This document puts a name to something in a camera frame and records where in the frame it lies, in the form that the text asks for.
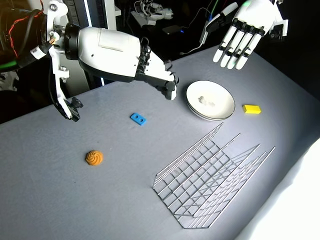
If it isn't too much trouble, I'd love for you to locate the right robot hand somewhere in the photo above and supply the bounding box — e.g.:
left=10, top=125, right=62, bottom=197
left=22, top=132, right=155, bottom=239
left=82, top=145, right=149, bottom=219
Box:
left=64, top=22, right=180, bottom=101

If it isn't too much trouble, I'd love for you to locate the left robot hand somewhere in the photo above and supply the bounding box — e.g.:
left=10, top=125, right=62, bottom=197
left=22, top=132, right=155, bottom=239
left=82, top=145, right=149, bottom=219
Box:
left=206, top=0, right=290, bottom=71

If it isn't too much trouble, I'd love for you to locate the white spare robot hand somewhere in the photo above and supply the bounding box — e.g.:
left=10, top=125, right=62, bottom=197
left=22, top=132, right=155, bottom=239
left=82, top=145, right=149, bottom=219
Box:
left=133, top=0, right=175, bottom=26

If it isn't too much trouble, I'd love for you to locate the black device with blue light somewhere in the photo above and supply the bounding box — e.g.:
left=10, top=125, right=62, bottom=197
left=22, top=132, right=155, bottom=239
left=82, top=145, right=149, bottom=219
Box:
left=162, top=24, right=185, bottom=36

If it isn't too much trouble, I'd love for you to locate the blue block with two holes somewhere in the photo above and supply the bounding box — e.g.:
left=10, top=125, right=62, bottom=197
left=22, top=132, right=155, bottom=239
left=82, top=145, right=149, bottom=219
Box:
left=129, top=112, right=148, bottom=127

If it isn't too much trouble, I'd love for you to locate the yellow wooden block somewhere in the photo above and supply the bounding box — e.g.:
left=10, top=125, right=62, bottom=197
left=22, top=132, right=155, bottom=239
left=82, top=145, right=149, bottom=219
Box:
left=242, top=104, right=262, bottom=115

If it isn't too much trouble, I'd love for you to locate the orange swirl pastry toy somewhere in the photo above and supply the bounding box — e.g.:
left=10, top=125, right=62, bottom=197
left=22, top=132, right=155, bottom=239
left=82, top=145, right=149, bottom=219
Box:
left=84, top=149, right=104, bottom=167

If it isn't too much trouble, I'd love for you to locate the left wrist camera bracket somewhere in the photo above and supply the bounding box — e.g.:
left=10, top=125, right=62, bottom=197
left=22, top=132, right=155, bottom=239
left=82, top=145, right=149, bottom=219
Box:
left=271, top=18, right=290, bottom=42

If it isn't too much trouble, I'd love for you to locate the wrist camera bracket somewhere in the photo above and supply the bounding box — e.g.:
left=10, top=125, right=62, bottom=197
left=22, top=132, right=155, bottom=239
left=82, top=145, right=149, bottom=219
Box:
left=46, top=0, right=85, bottom=123
left=271, top=18, right=290, bottom=42

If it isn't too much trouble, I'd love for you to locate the green cable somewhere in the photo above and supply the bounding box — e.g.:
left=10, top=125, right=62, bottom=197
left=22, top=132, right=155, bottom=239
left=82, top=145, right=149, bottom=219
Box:
left=209, top=0, right=221, bottom=17

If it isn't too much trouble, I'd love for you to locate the grey cable plug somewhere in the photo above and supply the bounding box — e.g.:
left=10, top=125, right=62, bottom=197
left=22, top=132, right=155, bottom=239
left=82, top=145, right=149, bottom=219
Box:
left=199, top=21, right=212, bottom=45

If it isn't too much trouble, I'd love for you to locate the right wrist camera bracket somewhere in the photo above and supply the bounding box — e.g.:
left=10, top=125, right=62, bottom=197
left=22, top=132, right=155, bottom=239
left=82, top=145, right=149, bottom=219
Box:
left=46, top=0, right=85, bottom=123

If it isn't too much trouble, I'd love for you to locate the white cable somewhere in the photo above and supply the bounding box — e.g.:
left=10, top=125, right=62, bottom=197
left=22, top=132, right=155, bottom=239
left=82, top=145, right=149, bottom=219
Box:
left=179, top=42, right=205, bottom=55

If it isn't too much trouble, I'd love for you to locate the silver wire dish rack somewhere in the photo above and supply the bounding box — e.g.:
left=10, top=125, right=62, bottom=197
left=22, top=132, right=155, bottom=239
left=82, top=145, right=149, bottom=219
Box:
left=151, top=122, right=276, bottom=230

